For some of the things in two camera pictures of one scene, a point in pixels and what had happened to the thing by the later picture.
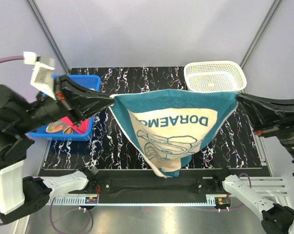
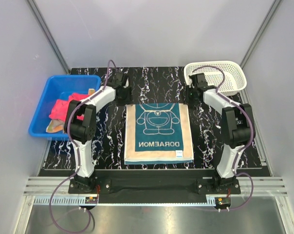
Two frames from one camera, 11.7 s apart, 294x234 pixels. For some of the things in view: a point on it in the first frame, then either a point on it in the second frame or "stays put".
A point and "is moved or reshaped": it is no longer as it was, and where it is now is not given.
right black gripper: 269,115 → 188,88
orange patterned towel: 58,126 stays put
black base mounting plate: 147,187 stays put
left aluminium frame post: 49,34 stays put
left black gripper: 79,102 → 128,100
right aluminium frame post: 274,8 stays put
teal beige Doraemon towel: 171,125 is moved or reshaped
